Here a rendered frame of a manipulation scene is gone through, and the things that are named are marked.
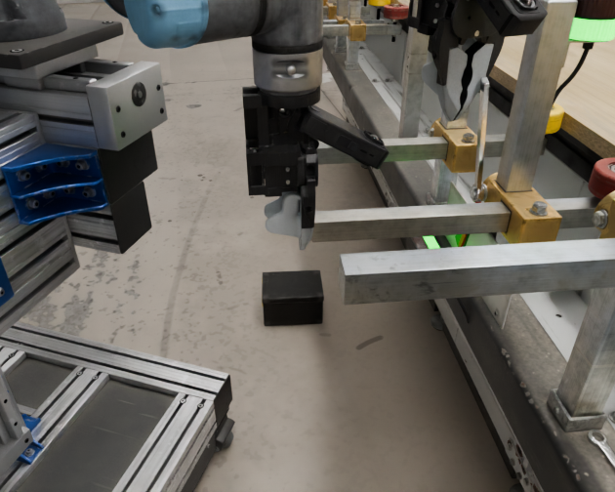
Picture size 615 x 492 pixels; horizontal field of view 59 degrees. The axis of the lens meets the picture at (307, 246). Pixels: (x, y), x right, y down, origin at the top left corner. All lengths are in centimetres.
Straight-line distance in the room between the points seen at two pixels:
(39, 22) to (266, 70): 39
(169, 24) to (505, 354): 56
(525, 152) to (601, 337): 26
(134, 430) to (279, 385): 49
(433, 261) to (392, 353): 132
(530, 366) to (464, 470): 78
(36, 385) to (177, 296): 68
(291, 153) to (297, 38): 12
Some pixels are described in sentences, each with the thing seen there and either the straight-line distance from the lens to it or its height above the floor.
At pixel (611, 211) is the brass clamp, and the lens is 57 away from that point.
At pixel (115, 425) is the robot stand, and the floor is 21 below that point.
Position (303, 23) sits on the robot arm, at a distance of 57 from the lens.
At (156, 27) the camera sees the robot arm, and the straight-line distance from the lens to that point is 51.
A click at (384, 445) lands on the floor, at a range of 152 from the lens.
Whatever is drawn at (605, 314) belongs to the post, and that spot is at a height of 86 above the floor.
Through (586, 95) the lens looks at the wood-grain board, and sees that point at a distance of 114.
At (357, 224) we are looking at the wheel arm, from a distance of 69.
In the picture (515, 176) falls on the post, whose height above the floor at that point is 89.
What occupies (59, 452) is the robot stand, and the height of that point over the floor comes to 21.
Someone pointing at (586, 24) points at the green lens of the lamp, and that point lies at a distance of 73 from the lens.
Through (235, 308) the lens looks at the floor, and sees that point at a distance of 191.
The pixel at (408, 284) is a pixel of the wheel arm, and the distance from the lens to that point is 43.
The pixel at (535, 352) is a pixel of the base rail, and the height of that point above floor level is 70.
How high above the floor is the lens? 120
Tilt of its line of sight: 33 degrees down
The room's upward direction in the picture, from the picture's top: straight up
